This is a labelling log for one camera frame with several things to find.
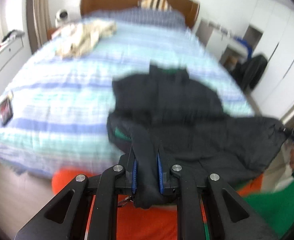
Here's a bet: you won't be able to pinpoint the smartphone on bed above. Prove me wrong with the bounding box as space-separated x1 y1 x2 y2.
0 96 13 126

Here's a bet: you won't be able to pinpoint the white desk unit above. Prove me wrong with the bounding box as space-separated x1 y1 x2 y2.
196 20 263 72

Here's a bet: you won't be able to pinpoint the blue plaid duvet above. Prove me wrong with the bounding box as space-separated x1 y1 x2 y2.
82 8 187 29

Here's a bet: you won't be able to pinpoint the white wardrobe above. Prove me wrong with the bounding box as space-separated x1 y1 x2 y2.
250 0 294 119

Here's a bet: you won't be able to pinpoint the white security camera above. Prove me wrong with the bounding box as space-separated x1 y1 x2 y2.
55 9 69 28

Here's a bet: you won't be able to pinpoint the black puffer jacket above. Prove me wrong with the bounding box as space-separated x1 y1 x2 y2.
107 64 286 209

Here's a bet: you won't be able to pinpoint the striped beige pillow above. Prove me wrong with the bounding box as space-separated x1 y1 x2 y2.
138 0 172 11

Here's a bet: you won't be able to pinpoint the green garment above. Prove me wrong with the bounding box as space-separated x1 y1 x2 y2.
200 173 294 239

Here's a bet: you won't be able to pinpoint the white drawer cabinet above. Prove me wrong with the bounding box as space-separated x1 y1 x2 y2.
0 37 26 74

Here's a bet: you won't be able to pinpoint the striped blue bed sheet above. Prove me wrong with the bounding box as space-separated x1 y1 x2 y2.
0 21 254 178

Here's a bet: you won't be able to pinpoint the orange trousers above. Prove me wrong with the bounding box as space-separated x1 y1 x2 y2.
51 167 264 240

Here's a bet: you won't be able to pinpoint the beige curtain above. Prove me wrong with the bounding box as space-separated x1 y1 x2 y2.
26 0 51 54

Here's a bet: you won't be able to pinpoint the black backpack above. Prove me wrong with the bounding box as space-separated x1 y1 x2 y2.
231 54 268 92

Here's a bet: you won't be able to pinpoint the cream fleece blanket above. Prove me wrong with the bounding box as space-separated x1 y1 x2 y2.
52 19 117 58

